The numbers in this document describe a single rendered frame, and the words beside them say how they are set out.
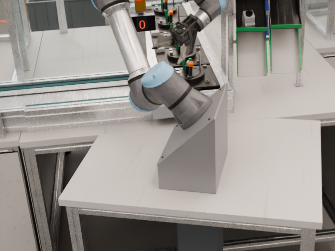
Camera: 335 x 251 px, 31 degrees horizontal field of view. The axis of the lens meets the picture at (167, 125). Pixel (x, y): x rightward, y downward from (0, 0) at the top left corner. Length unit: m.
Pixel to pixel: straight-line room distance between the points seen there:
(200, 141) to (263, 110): 0.70
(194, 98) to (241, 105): 0.61
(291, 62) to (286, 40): 0.11
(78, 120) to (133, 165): 0.41
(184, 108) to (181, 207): 0.34
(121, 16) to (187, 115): 0.47
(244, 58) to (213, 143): 0.78
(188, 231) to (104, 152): 0.45
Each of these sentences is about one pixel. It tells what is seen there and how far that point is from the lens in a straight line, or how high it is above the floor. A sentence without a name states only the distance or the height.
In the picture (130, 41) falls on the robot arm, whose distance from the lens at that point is 2.24.
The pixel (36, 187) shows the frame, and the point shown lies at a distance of 2.66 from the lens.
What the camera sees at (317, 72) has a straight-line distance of 3.02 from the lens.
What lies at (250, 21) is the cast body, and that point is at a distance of 2.57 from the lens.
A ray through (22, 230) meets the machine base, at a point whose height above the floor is 0.39.
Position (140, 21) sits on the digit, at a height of 1.22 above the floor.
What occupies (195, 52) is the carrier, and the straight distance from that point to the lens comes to 2.92.
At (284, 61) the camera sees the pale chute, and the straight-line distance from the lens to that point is 2.70.
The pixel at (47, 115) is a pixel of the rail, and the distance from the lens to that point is 2.55.
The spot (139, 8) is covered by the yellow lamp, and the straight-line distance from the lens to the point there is 2.66.
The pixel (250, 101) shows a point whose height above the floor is 0.86.
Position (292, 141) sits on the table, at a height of 0.86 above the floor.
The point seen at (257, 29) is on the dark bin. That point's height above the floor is 1.20.
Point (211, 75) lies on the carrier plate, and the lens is 2.70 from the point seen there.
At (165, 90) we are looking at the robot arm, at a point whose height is 1.18.
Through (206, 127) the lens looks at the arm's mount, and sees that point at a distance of 1.95.
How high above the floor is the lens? 2.05
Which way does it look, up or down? 28 degrees down
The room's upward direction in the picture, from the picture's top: 3 degrees counter-clockwise
